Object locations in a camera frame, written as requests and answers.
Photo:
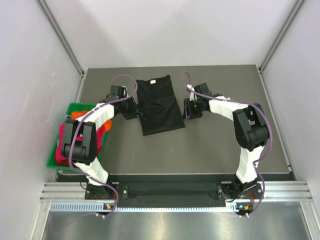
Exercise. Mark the aluminium frame rail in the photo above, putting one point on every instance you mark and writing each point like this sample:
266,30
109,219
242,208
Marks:
274,191

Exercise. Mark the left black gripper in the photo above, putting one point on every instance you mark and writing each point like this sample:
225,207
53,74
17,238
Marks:
134,110

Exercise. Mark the orange t shirt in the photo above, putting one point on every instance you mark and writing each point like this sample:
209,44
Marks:
77,114

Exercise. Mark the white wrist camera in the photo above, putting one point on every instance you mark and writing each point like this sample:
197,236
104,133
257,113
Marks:
192,96
125,90

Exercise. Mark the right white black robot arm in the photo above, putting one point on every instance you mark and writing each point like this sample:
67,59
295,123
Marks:
250,128

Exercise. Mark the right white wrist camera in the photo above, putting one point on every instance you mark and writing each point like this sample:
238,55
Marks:
192,96

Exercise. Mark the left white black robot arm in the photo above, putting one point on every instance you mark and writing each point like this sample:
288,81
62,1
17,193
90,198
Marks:
79,139

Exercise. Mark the magenta t shirt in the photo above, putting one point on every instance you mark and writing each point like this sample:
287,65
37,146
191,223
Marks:
62,161

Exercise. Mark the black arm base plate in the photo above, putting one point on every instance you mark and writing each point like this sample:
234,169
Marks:
215,186

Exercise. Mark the black t shirt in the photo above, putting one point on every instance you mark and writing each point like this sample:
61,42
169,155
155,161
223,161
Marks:
159,106

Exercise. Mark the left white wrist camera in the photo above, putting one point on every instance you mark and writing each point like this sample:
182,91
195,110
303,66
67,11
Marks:
125,90

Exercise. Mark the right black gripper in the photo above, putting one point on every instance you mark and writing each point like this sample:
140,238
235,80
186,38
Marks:
188,113

